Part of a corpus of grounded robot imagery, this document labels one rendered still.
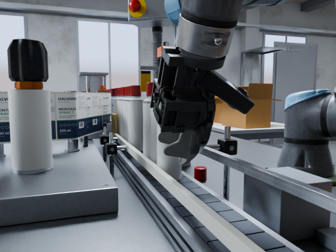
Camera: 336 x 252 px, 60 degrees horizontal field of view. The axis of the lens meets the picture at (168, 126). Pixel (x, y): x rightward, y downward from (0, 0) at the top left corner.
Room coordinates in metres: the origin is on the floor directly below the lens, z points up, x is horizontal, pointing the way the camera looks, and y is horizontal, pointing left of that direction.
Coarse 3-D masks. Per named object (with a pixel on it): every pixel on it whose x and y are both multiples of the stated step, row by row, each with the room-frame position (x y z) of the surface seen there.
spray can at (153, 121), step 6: (150, 108) 0.64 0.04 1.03; (150, 114) 0.64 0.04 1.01; (150, 120) 0.64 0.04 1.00; (150, 126) 0.64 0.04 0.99; (150, 132) 0.64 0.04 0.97; (150, 138) 0.64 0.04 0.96; (150, 144) 0.64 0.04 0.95; (156, 144) 0.62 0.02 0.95; (150, 150) 0.64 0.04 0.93; (156, 150) 0.62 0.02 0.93; (150, 156) 0.64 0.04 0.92; (156, 156) 0.62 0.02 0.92; (156, 162) 0.62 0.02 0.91
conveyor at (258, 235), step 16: (144, 176) 0.63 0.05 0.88; (160, 192) 0.51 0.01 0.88; (192, 192) 0.51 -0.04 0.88; (208, 192) 0.51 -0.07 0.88; (176, 208) 0.43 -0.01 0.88; (224, 208) 0.43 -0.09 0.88; (192, 224) 0.38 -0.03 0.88; (240, 224) 0.38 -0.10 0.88; (208, 240) 0.33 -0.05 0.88; (256, 240) 0.33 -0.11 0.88; (272, 240) 0.33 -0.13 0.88
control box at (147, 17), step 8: (128, 0) 0.95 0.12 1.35; (144, 0) 0.93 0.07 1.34; (152, 0) 0.92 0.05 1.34; (160, 0) 0.91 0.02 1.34; (128, 8) 0.94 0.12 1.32; (144, 8) 0.93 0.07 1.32; (152, 8) 0.92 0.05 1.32; (160, 8) 0.91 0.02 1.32; (128, 16) 0.95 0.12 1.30; (136, 16) 0.93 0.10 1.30; (144, 16) 0.93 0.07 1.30; (152, 16) 0.92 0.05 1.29; (160, 16) 0.91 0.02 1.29; (136, 24) 0.98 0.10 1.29; (144, 24) 0.98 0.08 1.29; (152, 24) 0.98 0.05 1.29; (160, 24) 0.98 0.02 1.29; (168, 24) 0.98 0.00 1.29
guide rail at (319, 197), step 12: (216, 156) 0.46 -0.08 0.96; (228, 156) 0.43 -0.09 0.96; (240, 168) 0.40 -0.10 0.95; (252, 168) 0.37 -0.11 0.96; (264, 168) 0.36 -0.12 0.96; (264, 180) 0.35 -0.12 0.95; (276, 180) 0.33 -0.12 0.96; (288, 180) 0.31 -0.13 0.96; (288, 192) 0.31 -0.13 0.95; (300, 192) 0.29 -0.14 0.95; (312, 192) 0.28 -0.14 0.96; (324, 192) 0.27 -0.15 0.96; (324, 204) 0.26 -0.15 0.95
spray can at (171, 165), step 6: (156, 126) 0.59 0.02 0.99; (156, 132) 0.59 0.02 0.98; (156, 138) 0.59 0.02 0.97; (162, 144) 0.57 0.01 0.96; (168, 144) 0.56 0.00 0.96; (162, 150) 0.57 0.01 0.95; (162, 156) 0.57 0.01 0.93; (168, 156) 0.56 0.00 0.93; (162, 162) 0.57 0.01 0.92; (168, 162) 0.56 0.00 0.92; (174, 162) 0.57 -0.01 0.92; (162, 168) 0.57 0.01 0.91; (168, 168) 0.56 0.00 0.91; (174, 168) 0.57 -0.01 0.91; (180, 168) 0.58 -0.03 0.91; (174, 174) 0.57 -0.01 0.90; (180, 174) 0.58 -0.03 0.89; (180, 180) 0.58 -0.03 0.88
